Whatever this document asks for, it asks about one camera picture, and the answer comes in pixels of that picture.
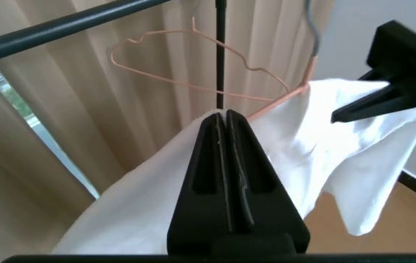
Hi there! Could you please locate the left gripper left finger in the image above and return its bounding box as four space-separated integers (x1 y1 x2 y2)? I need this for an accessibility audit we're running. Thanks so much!
166 112 235 256

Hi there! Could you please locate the window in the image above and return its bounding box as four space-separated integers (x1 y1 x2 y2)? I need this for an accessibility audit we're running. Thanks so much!
0 61 101 201

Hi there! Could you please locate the white garment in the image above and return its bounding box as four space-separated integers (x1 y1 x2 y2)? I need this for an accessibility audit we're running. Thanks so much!
51 77 416 256

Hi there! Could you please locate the pink clothes hanger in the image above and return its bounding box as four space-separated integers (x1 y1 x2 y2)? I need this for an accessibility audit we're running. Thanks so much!
110 16 292 103
246 0 321 123

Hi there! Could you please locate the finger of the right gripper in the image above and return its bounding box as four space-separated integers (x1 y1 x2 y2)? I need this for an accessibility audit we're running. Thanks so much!
357 68 390 82
330 82 416 124

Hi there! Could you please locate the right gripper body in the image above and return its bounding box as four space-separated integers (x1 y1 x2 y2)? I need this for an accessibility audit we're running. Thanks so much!
366 20 416 127

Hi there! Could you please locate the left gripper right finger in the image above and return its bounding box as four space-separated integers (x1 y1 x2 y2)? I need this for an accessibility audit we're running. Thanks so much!
226 108 311 256

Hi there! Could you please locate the beige curtain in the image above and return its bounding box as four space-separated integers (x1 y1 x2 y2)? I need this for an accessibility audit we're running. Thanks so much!
0 0 335 256

